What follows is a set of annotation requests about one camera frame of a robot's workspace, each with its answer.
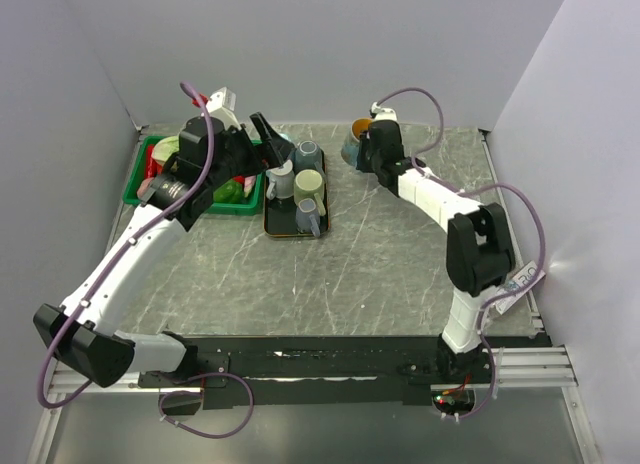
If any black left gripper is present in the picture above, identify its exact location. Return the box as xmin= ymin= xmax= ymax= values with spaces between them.
xmin=206 ymin=112 xmax=294 ymax=190

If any blue butterfly mug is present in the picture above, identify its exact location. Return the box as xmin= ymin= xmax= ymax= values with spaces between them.
xmin=341 ymin=118 xmax=372 ymax=169

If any light green mug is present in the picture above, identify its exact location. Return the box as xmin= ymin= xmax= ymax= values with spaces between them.
xmin=294 ymin=169 xmax=326 ymax=216

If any lavender blue small mug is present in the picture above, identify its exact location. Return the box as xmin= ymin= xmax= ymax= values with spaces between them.
xmin=295 ymin=198 xmax=320 ymax=238

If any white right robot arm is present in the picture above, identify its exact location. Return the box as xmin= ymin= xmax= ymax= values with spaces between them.
xmin=356 ymin=119 xmax=515 ymax=383

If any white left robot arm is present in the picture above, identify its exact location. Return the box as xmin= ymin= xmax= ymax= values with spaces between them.
xmin=33 ymin=113 xmax=294 ymax=388

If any white grey mug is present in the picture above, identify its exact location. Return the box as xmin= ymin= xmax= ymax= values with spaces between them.
xmin=266 ymin=160 xmax=295 ymax=200

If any dark grey faceted mug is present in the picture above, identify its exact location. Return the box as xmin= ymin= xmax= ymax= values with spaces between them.
xmin=293 ymin=140 xmax=322 ymax=173

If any green plastic bin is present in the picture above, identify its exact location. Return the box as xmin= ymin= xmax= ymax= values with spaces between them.
xmin=122 ymin=135 xmax=265 ymax=216

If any green bell pepper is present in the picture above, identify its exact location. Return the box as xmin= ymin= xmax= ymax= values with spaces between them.
xmin=213 ymin=179 xmax=245 ymax=204

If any black tray gold rim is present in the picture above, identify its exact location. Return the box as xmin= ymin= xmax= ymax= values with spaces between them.
xmin=263 ymin=141 xmax=330 ymax=238

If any lettuce head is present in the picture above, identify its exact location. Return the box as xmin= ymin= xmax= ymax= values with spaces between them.
xmin=151 ymin=135 xmax=179 ymax=166

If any white paper tag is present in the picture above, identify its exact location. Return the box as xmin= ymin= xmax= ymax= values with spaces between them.
xmin=494 ymin=261 xmax=545 ymax=315

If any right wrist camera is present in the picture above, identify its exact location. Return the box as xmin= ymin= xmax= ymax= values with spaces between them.
xmin=370 ymin=102 xmax=398 ymax=122

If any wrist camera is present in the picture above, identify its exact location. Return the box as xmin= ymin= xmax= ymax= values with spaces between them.
xmin=192 ymin=87 xmax=241 ymax=130
xmin=370 ymin=102 xmax=398 ymax=122

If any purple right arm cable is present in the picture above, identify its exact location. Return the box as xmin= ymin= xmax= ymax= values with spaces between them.
xmin=377 ymin=87 xmax=546 ymax=325

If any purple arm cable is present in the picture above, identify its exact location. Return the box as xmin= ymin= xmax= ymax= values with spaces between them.
xmin=37 ymin=81 xmax=217 ymax=409
xmin=377 ymin=87 xmax=546 ymax=325

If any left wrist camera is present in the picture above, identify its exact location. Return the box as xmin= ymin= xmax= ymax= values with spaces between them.
xmin=192 ymin=87 xmax=241 ymax=130

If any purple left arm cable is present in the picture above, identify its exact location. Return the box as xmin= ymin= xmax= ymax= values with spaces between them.
xmin=37 ymin=81 xmax=217 ymax=409

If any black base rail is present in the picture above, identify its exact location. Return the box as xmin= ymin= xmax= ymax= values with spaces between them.
xmin=137 ymin=335 xmax=501 ymax=411

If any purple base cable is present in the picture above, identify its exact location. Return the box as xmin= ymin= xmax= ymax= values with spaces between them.
xmin=158 ymin=372 xmax=255 ymax=439

